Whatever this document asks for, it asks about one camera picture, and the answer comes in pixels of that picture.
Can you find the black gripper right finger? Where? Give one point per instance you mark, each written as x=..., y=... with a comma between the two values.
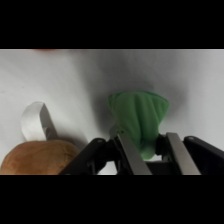
x=183, y=156

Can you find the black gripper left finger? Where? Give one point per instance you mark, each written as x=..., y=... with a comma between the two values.
x=135, y=156

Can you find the green triangle plush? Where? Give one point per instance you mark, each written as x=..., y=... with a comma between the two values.
x=138, y=116

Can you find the brown plush with white loop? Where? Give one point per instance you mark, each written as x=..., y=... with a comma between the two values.
x=36, y=158

